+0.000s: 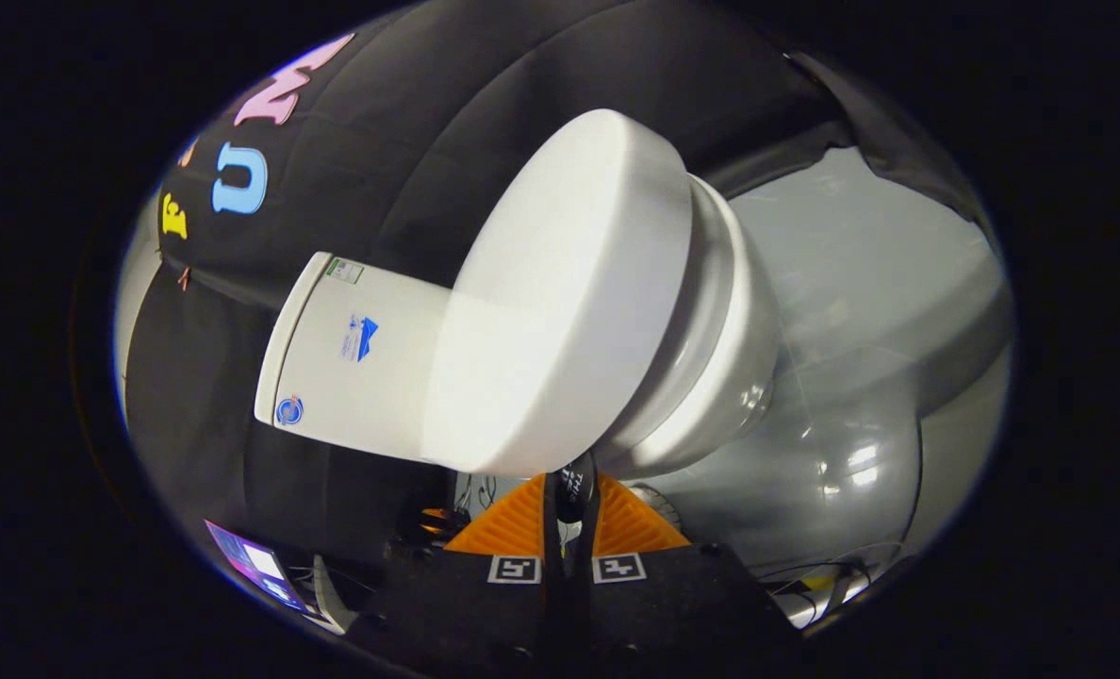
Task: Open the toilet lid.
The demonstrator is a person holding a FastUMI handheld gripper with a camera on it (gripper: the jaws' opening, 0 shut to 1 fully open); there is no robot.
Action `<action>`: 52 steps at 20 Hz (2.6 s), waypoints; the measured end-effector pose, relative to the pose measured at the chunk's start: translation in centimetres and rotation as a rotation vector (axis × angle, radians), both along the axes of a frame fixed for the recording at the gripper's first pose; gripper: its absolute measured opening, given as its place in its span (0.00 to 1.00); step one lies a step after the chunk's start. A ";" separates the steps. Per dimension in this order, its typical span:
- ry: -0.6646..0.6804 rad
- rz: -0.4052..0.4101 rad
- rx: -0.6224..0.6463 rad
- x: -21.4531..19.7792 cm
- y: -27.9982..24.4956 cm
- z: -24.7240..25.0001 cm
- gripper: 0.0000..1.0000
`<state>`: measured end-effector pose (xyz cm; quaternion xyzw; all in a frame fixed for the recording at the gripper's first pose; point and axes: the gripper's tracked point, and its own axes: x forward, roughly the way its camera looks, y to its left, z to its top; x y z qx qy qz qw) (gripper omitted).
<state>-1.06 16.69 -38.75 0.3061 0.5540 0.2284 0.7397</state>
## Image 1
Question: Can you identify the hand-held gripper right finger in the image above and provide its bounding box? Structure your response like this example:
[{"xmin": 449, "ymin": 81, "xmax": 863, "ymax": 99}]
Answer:
[{"xmin": 565, "ymin": 472, "xmax": 801, "ymax": 679}]

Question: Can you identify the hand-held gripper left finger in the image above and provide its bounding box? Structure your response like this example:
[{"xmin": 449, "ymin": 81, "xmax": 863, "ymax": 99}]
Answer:
[{"xmin": 353, "ymin": 472, "xmax": 567, "ymax": 679}]

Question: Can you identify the black lid strap handle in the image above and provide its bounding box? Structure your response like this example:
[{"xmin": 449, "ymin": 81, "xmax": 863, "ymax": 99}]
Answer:
[{"xmin": 558, "ymin": 453, "xmax": 601, "ymax": 525}]

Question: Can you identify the white ceramic toilet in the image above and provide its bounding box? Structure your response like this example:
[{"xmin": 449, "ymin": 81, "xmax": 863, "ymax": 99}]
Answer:
[{"xmin": 254, "ymin": 174, "xmax": 783, "ymax": 480}]

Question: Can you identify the lit screen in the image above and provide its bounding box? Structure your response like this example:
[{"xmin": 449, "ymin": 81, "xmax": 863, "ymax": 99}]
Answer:
[{"xmin": 206, "ymin": 519, "xmax": 308, "ymax": 614}]

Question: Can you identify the black backdrop cloth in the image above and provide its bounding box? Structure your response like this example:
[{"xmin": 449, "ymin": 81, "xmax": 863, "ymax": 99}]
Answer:
[{"xmin": 124, "ymin": 0, "xmax": 995, "ymax": 576}]

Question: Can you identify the black cable bundle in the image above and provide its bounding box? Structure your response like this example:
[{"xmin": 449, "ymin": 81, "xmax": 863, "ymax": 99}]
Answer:
[{"xmin": 758, "ymin": 556, "xmax": 886, "ymax": 623}]

